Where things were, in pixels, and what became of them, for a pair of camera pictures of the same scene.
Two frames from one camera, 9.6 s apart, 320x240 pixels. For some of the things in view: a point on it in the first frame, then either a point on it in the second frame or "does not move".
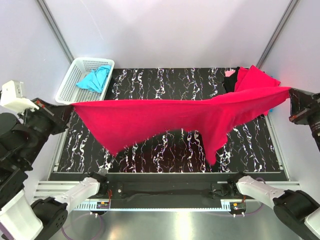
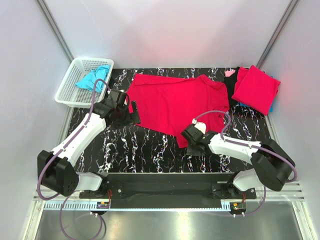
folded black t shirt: (229, 82) does not move
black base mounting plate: (168, 190) does not move
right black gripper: (305, 102) → (190, 152)
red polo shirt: (117, 124) → (168, 104)
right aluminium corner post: (292, 5) does not move
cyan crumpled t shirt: (95, 80) does not move
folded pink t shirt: (228, 73) does not move
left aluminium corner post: (56, 30) does not move
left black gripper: (61, 114) → (129, 121)
